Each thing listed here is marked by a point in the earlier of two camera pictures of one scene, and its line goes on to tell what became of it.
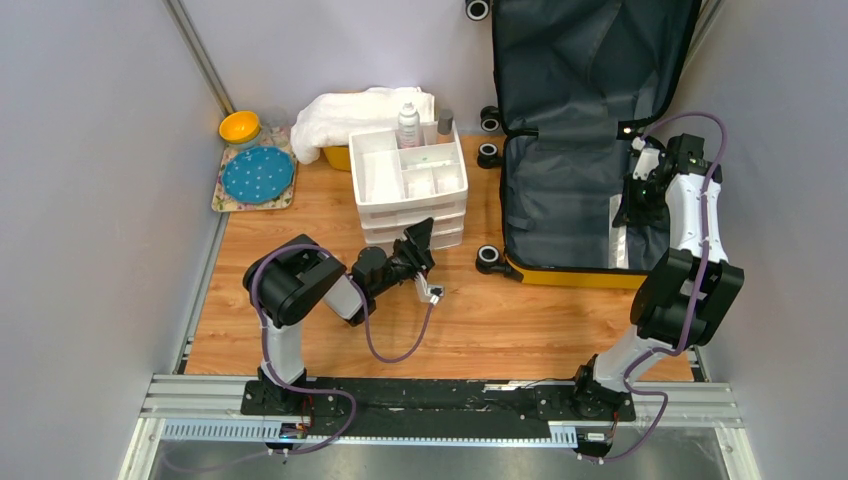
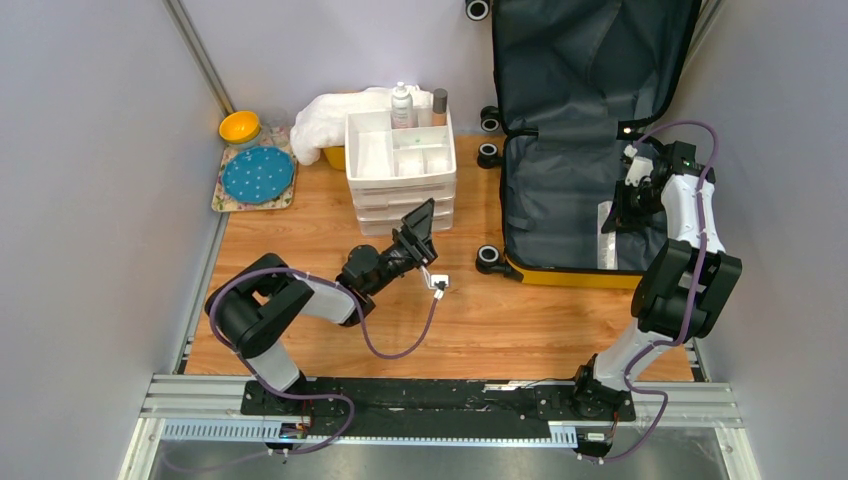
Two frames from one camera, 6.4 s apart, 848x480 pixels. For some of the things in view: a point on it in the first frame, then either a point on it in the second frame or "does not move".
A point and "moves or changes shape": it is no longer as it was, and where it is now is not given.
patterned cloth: [275, 137] does not move
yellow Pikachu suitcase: [575, 82] does not move
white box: [619, 257] moves or changes shape
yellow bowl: [241, 128] does not move
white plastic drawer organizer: [395, 188] moves or changes shape
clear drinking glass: [277, 121] does not move
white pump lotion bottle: [409, 130] to [402, 107]
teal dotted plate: [258, 174] does not move
